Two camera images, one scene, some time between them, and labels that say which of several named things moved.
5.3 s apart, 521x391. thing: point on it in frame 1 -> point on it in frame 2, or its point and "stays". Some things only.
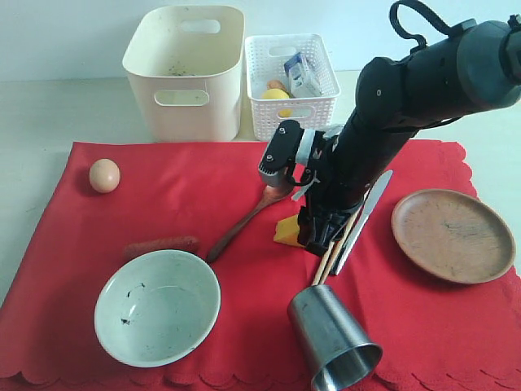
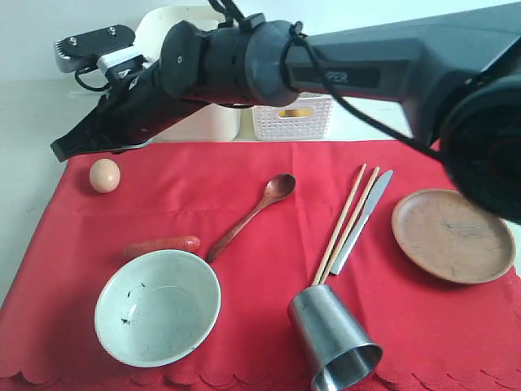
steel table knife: x=374 y=198 stays
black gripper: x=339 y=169 -> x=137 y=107
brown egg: x=105 y=175 stays
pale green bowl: x=156 y=308 stays
